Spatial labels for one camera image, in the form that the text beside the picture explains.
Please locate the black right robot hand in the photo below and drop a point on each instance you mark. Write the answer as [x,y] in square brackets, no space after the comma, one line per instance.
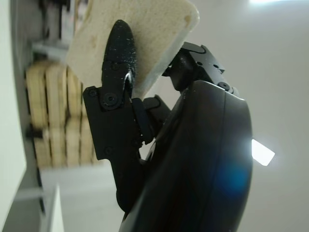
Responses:
[193,157]

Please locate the white bread slice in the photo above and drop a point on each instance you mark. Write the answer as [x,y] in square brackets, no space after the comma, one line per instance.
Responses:
[157,31]

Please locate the white ceiling light panel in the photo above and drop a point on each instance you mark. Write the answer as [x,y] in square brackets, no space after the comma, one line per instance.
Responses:
[262,152]

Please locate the stacked wooden crates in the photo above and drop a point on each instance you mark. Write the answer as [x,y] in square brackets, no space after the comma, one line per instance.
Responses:
[58,113]

